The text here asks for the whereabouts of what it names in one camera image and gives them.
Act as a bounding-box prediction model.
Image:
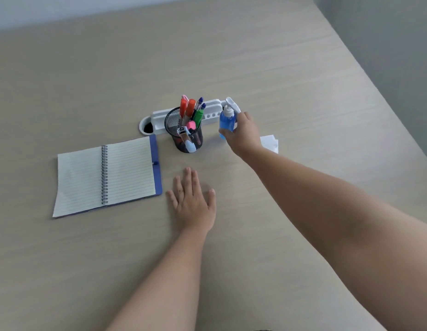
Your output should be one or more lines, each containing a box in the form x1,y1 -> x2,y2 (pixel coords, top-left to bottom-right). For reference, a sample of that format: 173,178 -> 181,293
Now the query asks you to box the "blue spray bottle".
219,97 -> 242,140

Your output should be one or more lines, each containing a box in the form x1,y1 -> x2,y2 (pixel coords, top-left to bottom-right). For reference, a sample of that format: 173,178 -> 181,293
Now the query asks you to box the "person's right forearm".
244,147 -> 427,331

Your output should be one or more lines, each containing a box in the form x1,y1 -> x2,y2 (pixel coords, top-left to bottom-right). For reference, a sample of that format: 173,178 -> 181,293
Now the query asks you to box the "orange marker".
185,99 -> 197,124

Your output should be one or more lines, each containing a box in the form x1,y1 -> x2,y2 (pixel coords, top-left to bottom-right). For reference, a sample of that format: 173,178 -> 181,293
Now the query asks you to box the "person's right hand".
219,111 -> 263,163

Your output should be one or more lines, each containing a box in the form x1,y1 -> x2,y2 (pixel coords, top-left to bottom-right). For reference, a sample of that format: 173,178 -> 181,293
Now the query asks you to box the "red-orange marker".
178,95 -> 189,127

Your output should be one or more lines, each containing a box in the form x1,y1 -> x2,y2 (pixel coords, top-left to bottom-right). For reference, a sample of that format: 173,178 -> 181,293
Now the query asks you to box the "green marker blue cap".
192,103 -> 207,130

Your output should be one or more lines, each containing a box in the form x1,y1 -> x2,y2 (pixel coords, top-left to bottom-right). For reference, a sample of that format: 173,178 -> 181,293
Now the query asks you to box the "open spiral notebook blue cover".
52,134 -> 163,219

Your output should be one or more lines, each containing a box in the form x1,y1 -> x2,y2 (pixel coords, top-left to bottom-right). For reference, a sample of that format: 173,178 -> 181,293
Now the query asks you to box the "white desk organizer tray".
151,99 -> 224,135

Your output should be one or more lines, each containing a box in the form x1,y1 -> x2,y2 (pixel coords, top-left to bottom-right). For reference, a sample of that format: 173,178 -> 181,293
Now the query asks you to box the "white folded paper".
260,135 -> 279,154

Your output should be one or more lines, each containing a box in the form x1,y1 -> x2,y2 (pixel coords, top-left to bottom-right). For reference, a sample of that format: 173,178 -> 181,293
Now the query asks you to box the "white cable grommet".
139,116 -> 155,136

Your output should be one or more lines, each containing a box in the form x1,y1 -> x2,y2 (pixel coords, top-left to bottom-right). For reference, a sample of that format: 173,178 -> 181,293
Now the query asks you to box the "person's left hand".
165,167 -> 217,235

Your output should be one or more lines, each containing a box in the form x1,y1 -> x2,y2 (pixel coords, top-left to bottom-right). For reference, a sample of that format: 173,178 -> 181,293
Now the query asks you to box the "person's left forearm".
106,229 -> 214,331

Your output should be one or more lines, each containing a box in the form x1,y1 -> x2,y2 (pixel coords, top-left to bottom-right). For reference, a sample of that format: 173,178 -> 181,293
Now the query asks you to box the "black mesh pen cup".
164,107 -> 204,154

